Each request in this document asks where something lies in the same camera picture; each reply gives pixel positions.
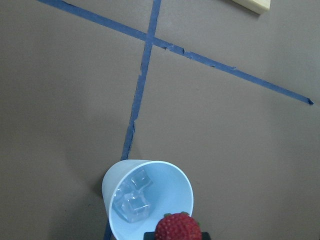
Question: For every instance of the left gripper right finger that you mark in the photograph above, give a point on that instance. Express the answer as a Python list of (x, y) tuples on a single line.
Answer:
[(205, 236)]

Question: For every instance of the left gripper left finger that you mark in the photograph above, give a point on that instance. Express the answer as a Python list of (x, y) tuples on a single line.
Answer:
[(149, 236)]

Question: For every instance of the red strawberry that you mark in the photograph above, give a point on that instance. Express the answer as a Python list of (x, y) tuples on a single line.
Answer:
[(177, 226)]

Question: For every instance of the ice cubes in cup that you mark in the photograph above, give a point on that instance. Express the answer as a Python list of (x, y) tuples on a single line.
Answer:
[(129, 200)]

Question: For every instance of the light blue cup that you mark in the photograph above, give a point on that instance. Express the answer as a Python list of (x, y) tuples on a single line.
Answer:
[(170, 192)]

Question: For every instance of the wooden cutting board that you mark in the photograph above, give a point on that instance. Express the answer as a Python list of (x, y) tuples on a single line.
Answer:
[(256, 6)]

